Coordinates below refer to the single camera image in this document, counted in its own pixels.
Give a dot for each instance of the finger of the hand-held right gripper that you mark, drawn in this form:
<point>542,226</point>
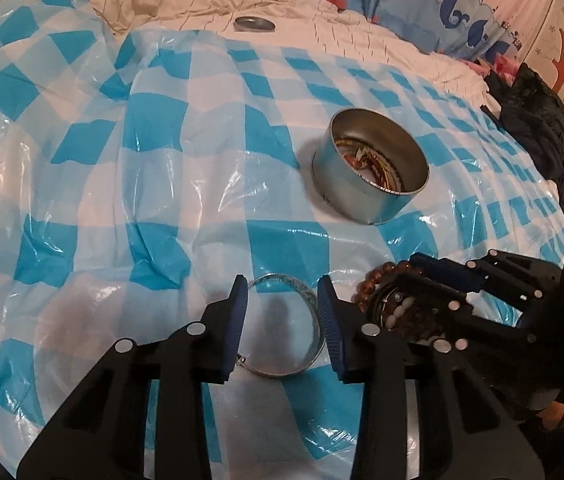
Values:
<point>449,310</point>
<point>444,270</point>

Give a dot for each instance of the blue checkered plastic sheet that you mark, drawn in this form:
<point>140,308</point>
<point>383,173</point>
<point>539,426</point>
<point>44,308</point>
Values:
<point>162,160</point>

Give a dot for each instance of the pink cloth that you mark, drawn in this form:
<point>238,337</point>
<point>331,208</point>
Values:
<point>502,66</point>

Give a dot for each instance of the silver bangle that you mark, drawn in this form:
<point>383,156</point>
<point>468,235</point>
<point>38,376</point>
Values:
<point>274,373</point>

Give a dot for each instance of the black garment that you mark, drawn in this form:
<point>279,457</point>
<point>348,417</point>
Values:
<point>537,125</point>

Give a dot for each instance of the round metal tin lid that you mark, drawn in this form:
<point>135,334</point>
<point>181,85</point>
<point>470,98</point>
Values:
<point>254,24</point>

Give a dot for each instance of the round metal tin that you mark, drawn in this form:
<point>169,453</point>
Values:
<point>362,200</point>

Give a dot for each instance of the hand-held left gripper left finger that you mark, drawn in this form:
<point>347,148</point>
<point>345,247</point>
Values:
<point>235,327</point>

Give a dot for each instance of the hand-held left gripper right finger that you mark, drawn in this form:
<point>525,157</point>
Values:
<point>330,332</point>

